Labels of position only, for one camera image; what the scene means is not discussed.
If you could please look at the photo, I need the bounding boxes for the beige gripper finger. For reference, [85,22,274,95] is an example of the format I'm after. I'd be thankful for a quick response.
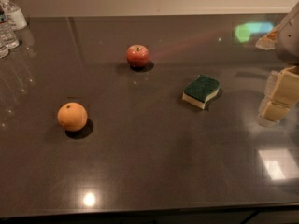
[270,66,299,122]
[257,70,279,127]

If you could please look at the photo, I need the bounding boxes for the red apple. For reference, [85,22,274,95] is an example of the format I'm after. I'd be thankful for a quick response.
[126,45,150,68]

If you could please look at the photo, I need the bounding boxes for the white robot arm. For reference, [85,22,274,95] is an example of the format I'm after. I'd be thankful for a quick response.
[256,2,299,127]

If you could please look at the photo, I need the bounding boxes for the green and yellow sponge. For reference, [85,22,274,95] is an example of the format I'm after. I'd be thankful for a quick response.
[182,75,220,109]

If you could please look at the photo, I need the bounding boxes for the orange fruit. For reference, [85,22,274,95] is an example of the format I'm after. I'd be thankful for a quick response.
[57,103,88,132]

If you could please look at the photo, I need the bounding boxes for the clear plastic water bottle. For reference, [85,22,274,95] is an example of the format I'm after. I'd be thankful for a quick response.
[0,7,20,49]

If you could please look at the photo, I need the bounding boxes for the clear water bottle at edge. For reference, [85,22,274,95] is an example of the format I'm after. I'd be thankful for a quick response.
[0,37,8,58]

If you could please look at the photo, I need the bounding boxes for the white pump sanitizer bottle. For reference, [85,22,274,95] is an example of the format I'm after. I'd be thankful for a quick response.
[0,0,27,31]

